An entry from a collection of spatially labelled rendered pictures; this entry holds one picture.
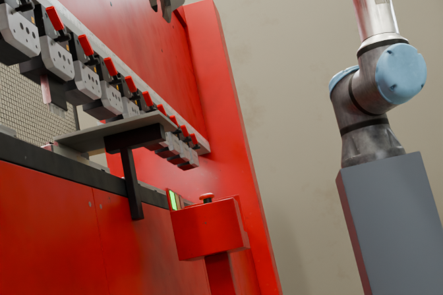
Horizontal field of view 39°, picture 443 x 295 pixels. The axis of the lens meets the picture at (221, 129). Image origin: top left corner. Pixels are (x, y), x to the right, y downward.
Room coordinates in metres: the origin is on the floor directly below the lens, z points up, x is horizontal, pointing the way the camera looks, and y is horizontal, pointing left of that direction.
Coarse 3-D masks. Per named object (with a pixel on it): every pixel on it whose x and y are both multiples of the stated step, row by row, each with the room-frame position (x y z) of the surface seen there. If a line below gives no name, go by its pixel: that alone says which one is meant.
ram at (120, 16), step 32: (32, 0) 1.39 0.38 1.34; (64, 0) 1.59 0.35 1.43; (96, 0) 1.89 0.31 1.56; (128, 0) 2.33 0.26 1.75; (96, 32) 1.83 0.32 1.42; (128, 32) 2.23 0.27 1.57; (160, 32) 2.86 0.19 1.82; (128, 64) 2.14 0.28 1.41; (160, 64) 2.71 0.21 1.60; (160, 96) 2.58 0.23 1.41; (192, 96) 3.42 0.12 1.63
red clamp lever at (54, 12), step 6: (54, 6) 1.39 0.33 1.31; (48, 12) 1.39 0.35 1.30; (54, 12) 1.40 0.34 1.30; (54, 18) 1.41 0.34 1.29; (60, 18) 1.42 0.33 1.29; (54, 24) 1.42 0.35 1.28; (60, 24) 1.42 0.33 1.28; (60, 30) 1.44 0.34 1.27; (60, 36) 1.45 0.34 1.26; (66, 36) 1.45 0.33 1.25; (60, 42) 1.46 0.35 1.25
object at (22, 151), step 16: (0, 144) 0.90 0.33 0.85; (16, 144) 0.95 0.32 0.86; (32, 144) 1.01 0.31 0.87; (16, 160) 0.94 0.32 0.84; (32, 160) 1.00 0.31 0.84; (48, 160) 1.06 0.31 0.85; (64, 160) 1.13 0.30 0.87; (64, 176) 1.12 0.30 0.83; (80, 176) 1.20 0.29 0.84; (96, 176) 1.29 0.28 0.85; (112, 176) 1.39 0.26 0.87; (112, 192) 1.38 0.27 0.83; (144, 192) 1.64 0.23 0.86
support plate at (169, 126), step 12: (120, 120) 1.41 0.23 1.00; (132, 120) 1.40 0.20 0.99; (144, 120) 1.42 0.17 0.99; (156, 120) 1.44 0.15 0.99; (168, 120) 1.48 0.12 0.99; (72, 132) 1.42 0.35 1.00; (84, 132) 1.42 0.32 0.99; (96, 132) 1.44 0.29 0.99; (108, 132) 1.46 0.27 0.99; (72, 144) 1.50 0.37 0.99; (84, 144) 1.52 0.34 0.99; (96, 144) 1.55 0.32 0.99
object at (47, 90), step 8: (40, 80) 1.47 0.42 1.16; (48, 80) 1.47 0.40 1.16; (56, 80) 1.52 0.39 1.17; (48, 88) 1.47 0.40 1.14; (56, 88) 1.51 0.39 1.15; (64, 88) 1.57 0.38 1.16; (48, 96) 1.47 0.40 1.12; (56, 96) 1.51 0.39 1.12; (64, 96) 1.56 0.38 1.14; (48, 104) 1.47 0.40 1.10; (56, 104) 1.50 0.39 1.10; (64, 104) 1.55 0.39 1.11; (56, 112) 1.51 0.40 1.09; (64, 112) 1.57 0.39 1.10
